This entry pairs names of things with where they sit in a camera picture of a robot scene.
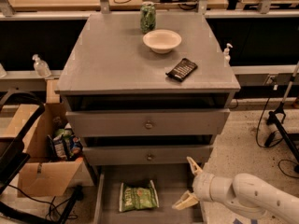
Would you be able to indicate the green jalapeno chip bag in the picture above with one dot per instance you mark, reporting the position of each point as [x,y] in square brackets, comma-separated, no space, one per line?
[138,198]

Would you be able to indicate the black chair frame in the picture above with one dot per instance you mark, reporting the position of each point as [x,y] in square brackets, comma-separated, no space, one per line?
[12,159]

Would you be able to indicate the brown cardboard box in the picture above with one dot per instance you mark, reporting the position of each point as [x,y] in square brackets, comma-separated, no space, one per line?
[44,175]

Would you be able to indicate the grey drawer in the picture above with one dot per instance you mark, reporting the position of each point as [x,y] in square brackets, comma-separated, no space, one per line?
[146,154]
[170,180]
[148,122]

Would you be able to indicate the black snack bar packet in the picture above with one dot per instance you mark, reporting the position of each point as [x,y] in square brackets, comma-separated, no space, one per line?
[182,70]

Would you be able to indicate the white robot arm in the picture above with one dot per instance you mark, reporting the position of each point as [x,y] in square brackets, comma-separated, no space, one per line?
[245,194]

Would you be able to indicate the grey middle drawer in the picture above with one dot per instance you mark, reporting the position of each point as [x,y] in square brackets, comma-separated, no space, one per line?
[146,154]

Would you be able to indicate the clear sanitizer bottle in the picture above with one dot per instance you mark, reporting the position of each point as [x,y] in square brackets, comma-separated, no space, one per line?
[40,66]

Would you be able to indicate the grey wooden drawer cabinet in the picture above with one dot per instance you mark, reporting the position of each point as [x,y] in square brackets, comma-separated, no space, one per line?
[111,69]

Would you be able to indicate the green soda can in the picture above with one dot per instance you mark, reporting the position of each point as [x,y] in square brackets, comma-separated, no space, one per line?
[147,17]

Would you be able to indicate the white pump bottle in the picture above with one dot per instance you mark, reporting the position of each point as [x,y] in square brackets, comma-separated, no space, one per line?
[226,52]

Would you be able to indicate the grey bottom drawer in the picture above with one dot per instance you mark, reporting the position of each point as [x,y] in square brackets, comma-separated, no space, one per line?
[170,180]

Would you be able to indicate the snack bags in box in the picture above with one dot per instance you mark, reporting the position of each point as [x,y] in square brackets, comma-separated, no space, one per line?
[64,145]

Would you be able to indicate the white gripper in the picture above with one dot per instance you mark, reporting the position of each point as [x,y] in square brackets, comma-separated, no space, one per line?
[202,186]

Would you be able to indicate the grey top drawer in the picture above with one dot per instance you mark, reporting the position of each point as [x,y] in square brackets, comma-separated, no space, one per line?
[148,122]

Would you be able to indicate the white ceramic bowl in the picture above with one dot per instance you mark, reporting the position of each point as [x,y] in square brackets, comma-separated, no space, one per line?
[162,41]

